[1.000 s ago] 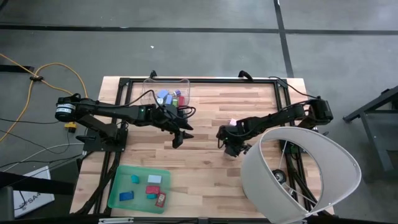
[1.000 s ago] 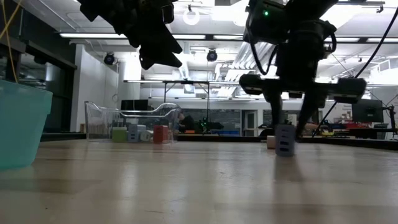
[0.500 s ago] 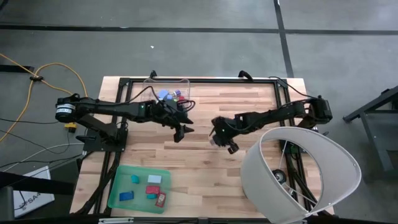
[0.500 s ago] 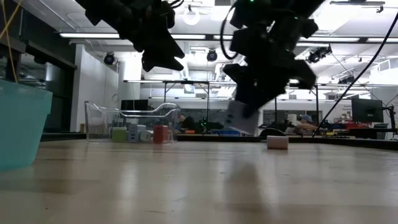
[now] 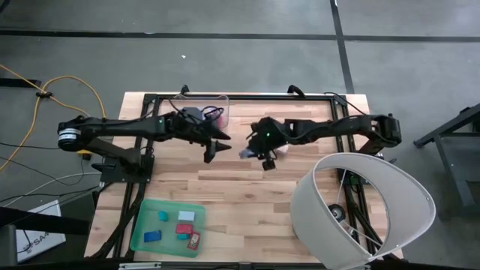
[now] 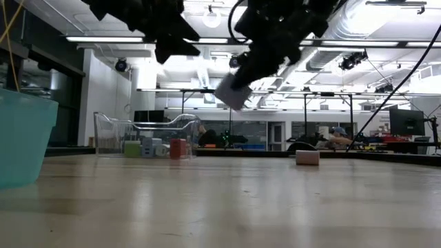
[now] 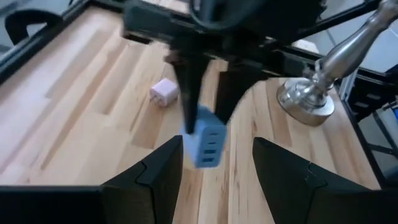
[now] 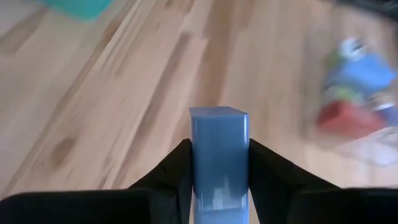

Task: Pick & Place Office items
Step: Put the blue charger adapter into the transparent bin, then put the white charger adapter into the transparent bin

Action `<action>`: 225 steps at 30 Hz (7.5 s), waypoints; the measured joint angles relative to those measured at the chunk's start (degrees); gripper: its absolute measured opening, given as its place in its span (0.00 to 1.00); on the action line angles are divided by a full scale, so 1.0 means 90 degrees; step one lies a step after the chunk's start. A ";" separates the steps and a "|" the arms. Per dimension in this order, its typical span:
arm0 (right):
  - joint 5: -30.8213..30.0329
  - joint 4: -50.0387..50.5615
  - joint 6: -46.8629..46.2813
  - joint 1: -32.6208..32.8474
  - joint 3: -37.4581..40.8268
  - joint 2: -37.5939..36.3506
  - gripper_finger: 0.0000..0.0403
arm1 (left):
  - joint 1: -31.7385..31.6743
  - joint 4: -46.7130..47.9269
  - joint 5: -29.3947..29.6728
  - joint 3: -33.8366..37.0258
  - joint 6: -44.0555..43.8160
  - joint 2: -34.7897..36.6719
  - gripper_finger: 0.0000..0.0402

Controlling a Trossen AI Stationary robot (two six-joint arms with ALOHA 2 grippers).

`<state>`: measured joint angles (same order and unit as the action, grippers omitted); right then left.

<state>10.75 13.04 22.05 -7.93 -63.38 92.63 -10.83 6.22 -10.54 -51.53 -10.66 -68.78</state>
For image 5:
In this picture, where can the white lamp shade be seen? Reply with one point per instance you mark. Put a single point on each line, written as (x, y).
(315, 225)

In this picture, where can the black frame clamp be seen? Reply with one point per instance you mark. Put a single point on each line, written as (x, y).
(295, 90)
(184, 89)

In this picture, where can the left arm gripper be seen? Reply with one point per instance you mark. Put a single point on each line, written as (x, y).
(191, 129)

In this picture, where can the pink cube charger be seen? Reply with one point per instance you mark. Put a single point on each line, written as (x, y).
(284, 149)

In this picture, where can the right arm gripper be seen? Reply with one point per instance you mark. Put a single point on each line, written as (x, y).
(268, 137)

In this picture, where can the green plastic bin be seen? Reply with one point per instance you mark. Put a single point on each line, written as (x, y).
(168, 245)

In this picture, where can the silver metal bracket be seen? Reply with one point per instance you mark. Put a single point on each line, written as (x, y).
(139, 266)

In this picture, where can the clear plastic bin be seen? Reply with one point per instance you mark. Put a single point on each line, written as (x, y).
(178, 103)

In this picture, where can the black aluminium table frame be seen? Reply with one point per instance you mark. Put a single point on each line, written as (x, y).
(243, 97)

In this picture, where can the pale blue box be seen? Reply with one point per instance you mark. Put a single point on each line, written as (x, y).
(186, 215)

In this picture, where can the white printed box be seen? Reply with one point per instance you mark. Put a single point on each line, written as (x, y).
(37, 236)

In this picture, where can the black floor bar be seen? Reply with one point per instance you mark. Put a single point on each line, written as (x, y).
(20, 83)

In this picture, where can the teal box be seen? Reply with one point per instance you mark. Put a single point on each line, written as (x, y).
(162, 215)
(183, 236)

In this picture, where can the red box with display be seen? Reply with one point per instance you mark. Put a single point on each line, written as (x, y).
(194, 240)

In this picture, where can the yellow black clamp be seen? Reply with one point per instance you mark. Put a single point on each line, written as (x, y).
(84, 153)

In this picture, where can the dark metal table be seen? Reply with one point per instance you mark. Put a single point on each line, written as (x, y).
(465, 115)

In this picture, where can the plain red box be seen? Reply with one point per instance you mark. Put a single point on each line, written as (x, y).
(184, 228)

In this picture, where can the dark blue box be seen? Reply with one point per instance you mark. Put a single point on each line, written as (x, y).
(153, 236)

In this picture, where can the light blue multiport charger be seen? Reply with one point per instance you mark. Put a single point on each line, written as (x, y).
(245, 153)

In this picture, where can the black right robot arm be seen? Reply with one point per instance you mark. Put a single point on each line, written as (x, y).
(337, 127)

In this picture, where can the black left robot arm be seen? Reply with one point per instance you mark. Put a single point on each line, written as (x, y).
(112, 127)

